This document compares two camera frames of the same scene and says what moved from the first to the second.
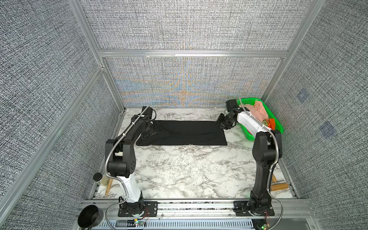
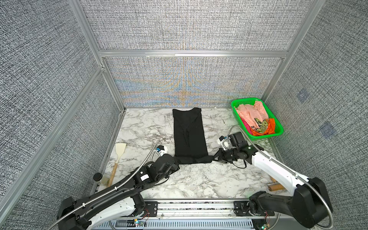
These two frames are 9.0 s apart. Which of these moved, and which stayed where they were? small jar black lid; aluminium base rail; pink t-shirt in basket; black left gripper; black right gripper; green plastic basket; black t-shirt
Moved: black left gripper; black right gripper; black t-shirt
Stayed: pink t-shirt in basket; small jar black lid; green plastic basket; aluminium base rail
